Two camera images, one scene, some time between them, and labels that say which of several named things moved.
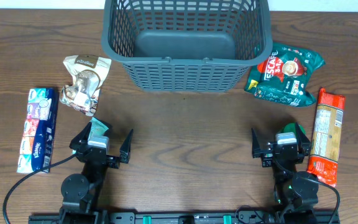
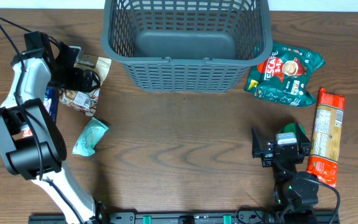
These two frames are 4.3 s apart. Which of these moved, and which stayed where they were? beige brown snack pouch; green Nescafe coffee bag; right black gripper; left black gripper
Moved: left black gripper
Stayed: right black gripper; green Nescafe coffee bag; beige brown snack pouch
